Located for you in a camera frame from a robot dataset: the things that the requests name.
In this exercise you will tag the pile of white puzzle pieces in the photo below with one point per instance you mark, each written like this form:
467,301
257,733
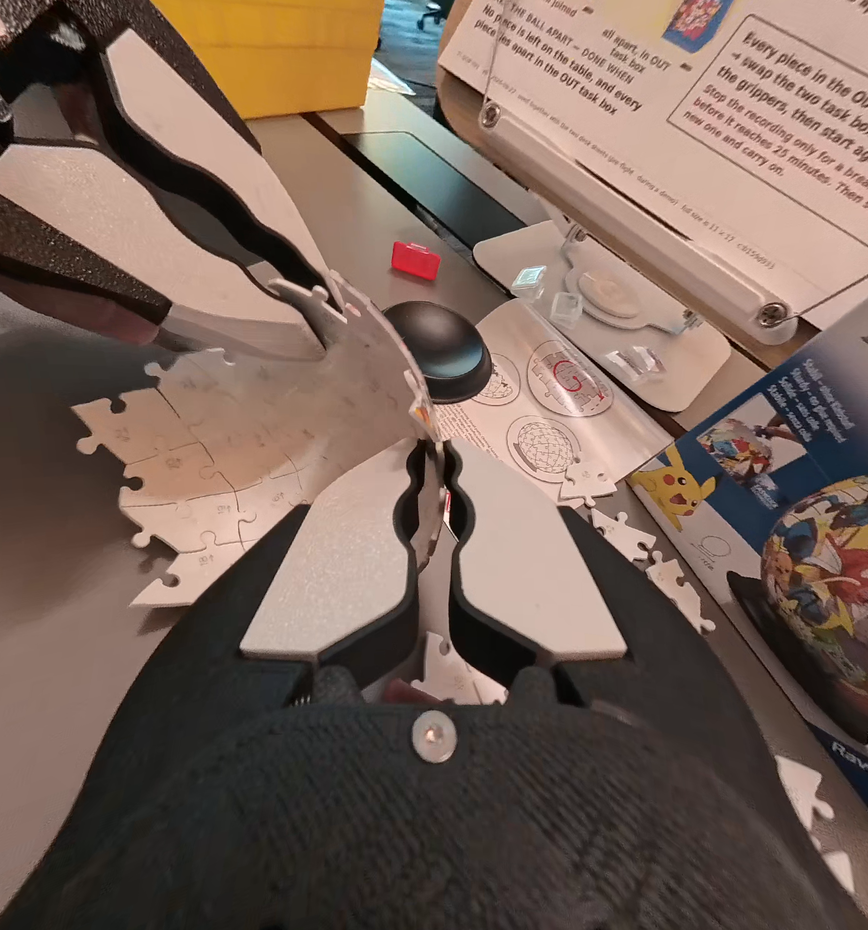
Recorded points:
623,536

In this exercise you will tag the person's left hand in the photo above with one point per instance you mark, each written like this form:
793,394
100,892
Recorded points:
107,320

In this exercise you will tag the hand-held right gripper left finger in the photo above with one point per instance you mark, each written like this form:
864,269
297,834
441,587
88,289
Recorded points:
332,567

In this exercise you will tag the black round ball stand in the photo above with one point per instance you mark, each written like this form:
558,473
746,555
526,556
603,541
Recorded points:
438,349

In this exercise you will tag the partly built puzzle ball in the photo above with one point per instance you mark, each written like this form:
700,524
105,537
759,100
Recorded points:
259,421

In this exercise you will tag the red plastic object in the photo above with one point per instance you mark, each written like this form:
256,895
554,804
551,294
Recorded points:
416,259

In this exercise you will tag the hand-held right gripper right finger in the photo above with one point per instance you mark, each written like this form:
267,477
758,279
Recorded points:
528,574

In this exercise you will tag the yellow plastic bin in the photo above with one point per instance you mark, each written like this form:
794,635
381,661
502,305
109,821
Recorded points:
281,51

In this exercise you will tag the person's right hand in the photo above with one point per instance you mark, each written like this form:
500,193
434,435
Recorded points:
408,692

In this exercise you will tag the small clear plastic piece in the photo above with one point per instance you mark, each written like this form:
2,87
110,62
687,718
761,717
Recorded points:
568,309
634,363
528,280

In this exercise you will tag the dark desk hatch panel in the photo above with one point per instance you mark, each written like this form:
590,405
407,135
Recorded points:
434,181

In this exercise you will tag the laminated instruction sheet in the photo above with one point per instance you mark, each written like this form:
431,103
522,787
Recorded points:
659,131

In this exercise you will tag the blue puzzle box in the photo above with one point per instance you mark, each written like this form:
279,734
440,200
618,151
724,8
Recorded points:
768,508

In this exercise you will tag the paper puzzle leaflet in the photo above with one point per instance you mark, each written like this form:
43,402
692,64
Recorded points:
550,407

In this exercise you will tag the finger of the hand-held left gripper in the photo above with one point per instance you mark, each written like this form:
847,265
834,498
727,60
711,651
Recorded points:
100,218
209,145

